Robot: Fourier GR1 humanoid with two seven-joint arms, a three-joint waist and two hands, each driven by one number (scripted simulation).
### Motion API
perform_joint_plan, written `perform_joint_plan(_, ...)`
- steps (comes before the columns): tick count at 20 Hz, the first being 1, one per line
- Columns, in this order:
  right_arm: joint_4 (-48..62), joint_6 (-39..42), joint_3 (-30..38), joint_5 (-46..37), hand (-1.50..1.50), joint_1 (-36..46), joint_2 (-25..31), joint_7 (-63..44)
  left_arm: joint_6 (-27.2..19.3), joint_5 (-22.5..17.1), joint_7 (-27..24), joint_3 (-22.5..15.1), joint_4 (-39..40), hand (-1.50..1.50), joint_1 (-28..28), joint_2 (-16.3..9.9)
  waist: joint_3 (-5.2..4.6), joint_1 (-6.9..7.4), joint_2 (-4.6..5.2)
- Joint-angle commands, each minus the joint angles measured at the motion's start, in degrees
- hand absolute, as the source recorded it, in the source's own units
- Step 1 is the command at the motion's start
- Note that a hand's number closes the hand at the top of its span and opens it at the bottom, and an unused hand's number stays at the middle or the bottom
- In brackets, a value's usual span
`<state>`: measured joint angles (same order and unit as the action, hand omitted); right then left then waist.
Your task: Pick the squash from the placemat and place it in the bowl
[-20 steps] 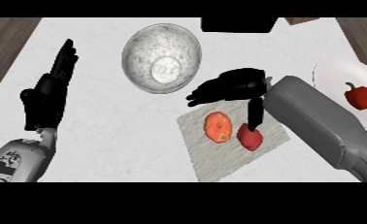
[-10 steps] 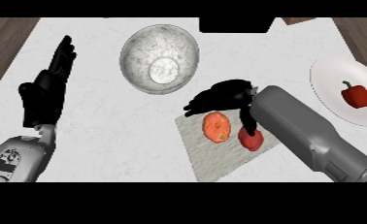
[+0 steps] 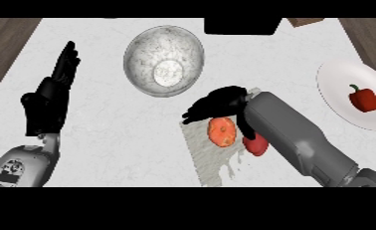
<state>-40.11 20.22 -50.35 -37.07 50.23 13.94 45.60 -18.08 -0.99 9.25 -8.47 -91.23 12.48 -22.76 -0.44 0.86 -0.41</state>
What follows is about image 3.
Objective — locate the red bell pepper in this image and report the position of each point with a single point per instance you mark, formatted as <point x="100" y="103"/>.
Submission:
<point x="362" y="98"/>

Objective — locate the orange squash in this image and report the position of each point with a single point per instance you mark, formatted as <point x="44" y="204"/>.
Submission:
<point x="221" y="131"/>

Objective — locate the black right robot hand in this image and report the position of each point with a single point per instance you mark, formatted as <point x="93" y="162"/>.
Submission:
<point x="219" y="103"/>

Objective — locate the red tomato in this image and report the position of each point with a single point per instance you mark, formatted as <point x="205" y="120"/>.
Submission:
<point x="256" y="146"/>

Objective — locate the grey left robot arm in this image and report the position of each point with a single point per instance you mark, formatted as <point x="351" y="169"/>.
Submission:
<point x="23" y="164"/>

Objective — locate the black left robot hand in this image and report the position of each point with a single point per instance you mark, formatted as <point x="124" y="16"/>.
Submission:
<point x="47" y="98"/>

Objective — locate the silver metal bowl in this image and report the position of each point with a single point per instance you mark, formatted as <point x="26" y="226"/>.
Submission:
<point x="163" y="60"/>

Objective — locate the black appliance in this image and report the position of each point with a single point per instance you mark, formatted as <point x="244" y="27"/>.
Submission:
<point x="242" y="26"/>

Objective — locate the white plate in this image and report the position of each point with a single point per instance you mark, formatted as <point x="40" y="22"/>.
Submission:
<point x="342" y="91"/>

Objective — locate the pale grey placemat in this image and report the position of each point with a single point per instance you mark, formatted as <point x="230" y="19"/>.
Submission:
<point x="209" y="154"/>

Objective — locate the brown wooden board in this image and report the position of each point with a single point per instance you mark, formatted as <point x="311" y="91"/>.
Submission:
<point x="305" y="22"/>

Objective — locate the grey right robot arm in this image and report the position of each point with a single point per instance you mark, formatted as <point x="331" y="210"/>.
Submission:
<point x="298" y="137"/>

